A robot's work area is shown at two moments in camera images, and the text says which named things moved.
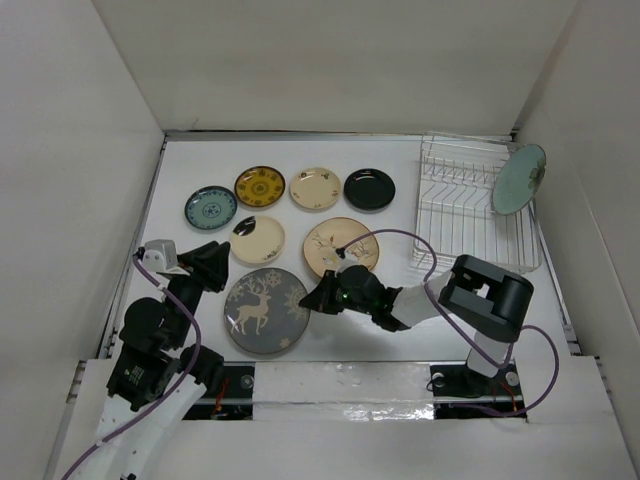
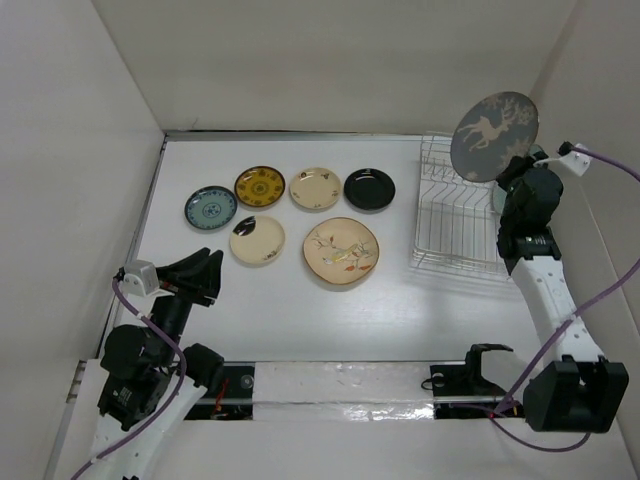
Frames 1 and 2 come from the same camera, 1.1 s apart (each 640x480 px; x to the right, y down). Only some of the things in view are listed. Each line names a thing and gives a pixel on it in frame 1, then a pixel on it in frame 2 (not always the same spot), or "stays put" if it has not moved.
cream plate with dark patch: [257, 239] stays put
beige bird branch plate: [340, 236] stays put
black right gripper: [322, 298] to [516, 165]
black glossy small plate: [369, 189] stays put
